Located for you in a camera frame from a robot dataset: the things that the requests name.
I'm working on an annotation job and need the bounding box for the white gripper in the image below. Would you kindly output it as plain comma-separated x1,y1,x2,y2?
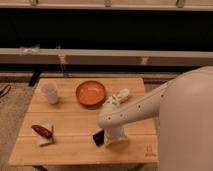
104,126,128,147

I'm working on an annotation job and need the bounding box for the orange bowl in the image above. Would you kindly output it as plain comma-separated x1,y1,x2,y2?
76,80,106,106

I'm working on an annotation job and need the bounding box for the red chili pepper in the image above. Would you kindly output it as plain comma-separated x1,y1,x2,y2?
31,125,52,139

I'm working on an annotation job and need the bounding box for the wooden table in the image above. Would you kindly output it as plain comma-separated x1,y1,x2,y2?
9,78,158,166

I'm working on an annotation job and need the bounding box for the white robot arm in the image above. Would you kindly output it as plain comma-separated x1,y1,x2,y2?
97,66,213,171

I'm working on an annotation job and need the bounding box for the white napkin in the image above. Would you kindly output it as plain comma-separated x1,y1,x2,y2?
36,124,54,147

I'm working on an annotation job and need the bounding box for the black cable on floor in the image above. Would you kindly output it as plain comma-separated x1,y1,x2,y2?
0,84,12,99

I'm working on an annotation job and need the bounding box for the clear plastic cup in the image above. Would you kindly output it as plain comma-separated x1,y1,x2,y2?
40,82,59,104

